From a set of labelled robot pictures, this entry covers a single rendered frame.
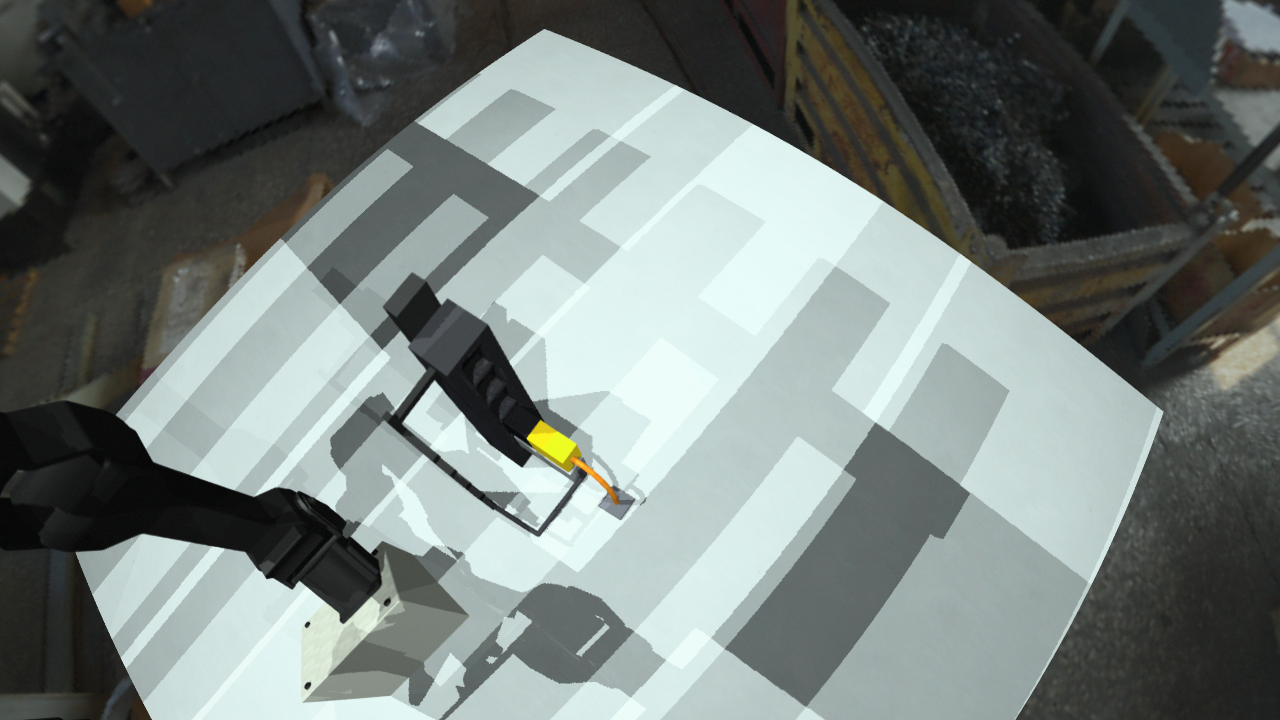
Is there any dark grey power strip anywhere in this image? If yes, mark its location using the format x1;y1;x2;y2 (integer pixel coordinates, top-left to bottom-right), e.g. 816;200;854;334
383;272;547;468

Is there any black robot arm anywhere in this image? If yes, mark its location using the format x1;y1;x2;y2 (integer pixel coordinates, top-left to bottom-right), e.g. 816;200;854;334
0;400;381;624

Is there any dark grey cord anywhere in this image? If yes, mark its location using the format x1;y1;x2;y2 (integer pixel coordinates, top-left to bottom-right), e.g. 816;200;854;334
486;436;588;537

